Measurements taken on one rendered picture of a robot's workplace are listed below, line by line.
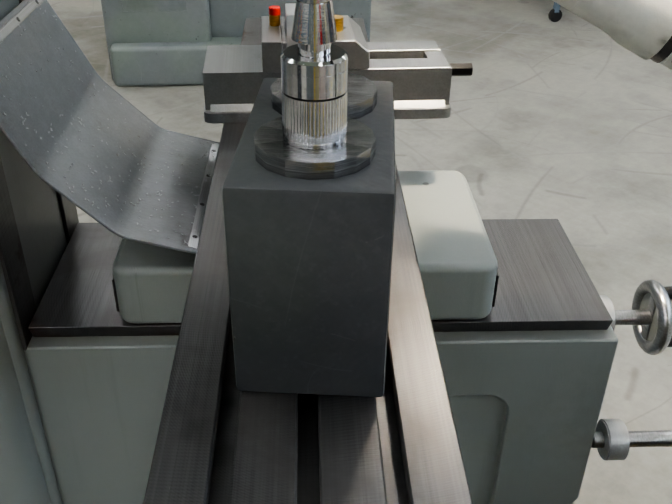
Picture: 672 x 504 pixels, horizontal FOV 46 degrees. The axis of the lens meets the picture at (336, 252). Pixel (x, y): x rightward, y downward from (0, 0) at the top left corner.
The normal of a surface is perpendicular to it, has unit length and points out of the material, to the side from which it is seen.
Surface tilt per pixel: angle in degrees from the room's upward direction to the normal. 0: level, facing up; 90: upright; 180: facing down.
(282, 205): 90
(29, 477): 89
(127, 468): 90
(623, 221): 0
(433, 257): 0
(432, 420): 0
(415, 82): 90
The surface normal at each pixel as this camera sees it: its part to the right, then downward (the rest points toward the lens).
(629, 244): 0.01, -0.84
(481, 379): 0.04, 0.54
